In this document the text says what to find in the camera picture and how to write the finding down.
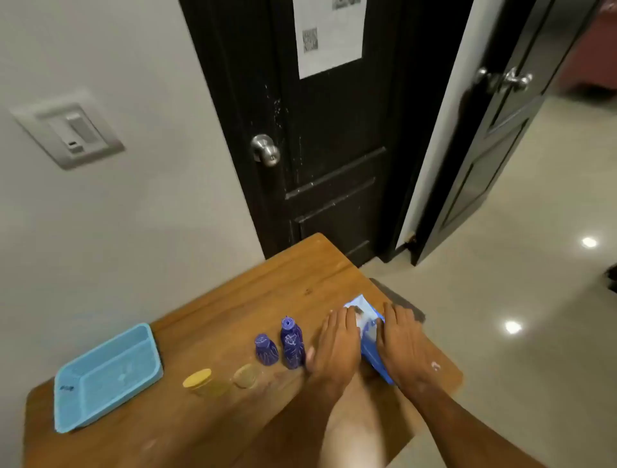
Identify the person's right hand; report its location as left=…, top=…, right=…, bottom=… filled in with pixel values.
left=375, top=302, right=442, bottom=392

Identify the person's left hand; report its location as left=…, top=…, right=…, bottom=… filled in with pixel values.
left=306, top=306, right=362, bottom=386

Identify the blue wet wipes pack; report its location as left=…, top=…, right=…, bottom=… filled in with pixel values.
left=343, top=294, right=397, bottom=386

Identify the small blue patterned bottle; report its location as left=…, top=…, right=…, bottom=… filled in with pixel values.
left=254, top=332, right=280, bottom=368

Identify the pale yellow rounded bottle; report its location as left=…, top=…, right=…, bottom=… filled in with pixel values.
left=232, top=363, right=261, bottom=390

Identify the yellow capped bottle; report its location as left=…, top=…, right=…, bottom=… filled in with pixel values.
left=182, top=368, right=230, bottom=399

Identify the blue plastic basket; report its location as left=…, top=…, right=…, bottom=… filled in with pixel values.
left=53, top=323, right=165, bottom=434

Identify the person's left forearm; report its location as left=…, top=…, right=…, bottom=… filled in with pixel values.
left=289, top=378, right=389, bottom=468

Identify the person's right forearm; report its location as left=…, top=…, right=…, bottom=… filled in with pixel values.
left=404, top=378, right=548, bottom=468

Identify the wooden table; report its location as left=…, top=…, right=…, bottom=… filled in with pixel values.
left=21, top=233, right=465, bottom=468

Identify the black open door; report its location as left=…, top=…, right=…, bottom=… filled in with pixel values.
left=409, top=0, right=604, bottom=266

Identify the black panel door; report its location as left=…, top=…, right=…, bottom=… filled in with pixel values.
left=179, top=0, right=476, bottom=269

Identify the silver knob of open door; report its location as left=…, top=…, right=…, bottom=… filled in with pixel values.
left=473, top=66, right=534, bottom=95

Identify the white paper sheet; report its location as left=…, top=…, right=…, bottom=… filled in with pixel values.
left=292, top=0, right=368, bottom=80

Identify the dark red furniture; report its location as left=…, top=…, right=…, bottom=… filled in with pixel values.
left=551, top=0, right=617, bottom=97

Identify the grey wall light switch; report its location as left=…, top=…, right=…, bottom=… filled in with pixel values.
left=9, top=89, right=126, bottom=171

